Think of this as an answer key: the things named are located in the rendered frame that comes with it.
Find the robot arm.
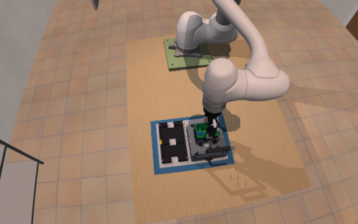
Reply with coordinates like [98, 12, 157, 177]
[169, 0, 289, 113]

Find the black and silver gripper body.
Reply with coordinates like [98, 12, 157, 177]
[204, 108, 222, 121]

